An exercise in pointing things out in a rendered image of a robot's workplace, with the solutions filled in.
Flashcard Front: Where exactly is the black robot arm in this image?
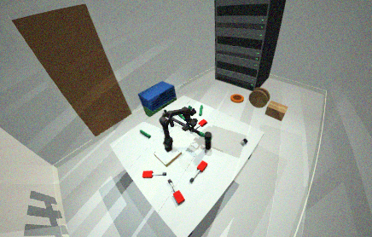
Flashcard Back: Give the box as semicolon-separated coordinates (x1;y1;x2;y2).
159;107;198;152

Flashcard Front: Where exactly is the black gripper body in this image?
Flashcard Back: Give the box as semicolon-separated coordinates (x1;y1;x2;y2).
182;118;198;131

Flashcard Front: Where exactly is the green cup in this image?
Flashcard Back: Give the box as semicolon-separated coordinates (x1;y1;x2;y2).
199;132;212;142

